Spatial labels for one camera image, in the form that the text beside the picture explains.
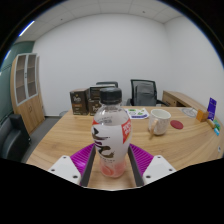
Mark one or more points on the printed white sticker sheet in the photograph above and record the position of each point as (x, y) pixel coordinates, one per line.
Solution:
(136, 113)

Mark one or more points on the mesh office chair grey back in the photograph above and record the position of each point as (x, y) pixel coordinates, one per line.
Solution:
(144, 93)

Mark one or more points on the black leather sofa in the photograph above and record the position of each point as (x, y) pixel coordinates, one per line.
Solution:
(11, 136)

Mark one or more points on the dark brown carton box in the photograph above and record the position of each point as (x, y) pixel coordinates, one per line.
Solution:
(78, 101)

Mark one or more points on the wooden shelf cabinet glass doors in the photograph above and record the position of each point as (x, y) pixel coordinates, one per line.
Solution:
(28, 100)

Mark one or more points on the clear sheet with round print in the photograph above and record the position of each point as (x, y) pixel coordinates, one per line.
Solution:
(190, 112)

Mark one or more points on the tan brown carton box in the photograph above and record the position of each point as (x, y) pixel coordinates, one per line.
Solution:
(93, 107)

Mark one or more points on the small yellow bar pack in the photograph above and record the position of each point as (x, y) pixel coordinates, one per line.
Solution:
(210, 123)

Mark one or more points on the clear drink bottle black cap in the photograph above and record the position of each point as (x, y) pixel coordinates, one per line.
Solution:
(110, 133)

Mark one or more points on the purple upright box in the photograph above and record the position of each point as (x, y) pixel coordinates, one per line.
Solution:
(211, 108)

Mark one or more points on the long ceiling light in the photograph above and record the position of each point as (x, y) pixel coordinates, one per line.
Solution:
(26, 28)

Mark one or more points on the flat round red coaster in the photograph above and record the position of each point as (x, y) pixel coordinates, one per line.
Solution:
(176, 124)

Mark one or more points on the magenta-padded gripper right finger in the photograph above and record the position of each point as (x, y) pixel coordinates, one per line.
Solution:
(159, 166)

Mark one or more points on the white mug with orange pattern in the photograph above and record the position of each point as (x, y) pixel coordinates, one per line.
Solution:
(160, 121)

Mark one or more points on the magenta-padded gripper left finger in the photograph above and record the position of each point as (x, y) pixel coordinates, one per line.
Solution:
(66, 166)

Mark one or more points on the small blue box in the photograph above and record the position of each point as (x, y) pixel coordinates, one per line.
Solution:
(217, 131)

